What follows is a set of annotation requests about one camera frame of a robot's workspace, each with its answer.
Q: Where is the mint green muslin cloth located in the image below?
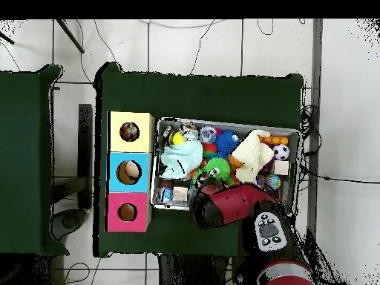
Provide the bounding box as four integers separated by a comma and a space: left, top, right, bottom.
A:
160, 139, 204, 180

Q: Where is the green furry monster toy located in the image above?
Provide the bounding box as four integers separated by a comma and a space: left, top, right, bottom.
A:
198, 157, 235, 187

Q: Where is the cream muslin cloth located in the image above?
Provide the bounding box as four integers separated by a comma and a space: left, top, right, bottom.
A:
228, 129, 276, 185

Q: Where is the colourful patterned knotted toy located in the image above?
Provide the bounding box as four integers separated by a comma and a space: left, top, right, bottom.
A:
120, 122, 141, 143

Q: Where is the clear mesh bin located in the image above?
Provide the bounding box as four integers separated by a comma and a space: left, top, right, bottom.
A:
151, 116, 301, 219

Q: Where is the wooden box with three holes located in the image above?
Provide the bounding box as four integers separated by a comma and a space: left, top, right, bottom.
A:
106, 111, 154, 232

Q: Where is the blue furry monster toy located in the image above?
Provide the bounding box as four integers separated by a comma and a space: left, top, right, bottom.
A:
214, 130, 240, 157

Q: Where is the dark green table cloth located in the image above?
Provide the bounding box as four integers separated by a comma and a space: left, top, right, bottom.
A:
94, 61, 305, 262
0, 64, 65, 258

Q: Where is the small black white soccer ball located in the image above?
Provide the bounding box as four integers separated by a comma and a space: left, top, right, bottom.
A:
272, 144, 291, 161

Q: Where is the black upright panel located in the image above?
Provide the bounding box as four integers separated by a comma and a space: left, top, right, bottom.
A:
78, 103, 94, 210

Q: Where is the grey round base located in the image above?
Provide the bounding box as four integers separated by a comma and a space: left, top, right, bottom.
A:
52, 207, 87, 241

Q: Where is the grey vertical beam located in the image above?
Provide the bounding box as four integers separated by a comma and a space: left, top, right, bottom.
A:
305, 19, 324, 244

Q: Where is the thin black rod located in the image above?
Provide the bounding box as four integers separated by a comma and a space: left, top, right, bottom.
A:
53, 19, 85, 56

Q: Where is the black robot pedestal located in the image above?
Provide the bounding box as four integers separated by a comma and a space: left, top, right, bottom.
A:
157, 254, 238, 285

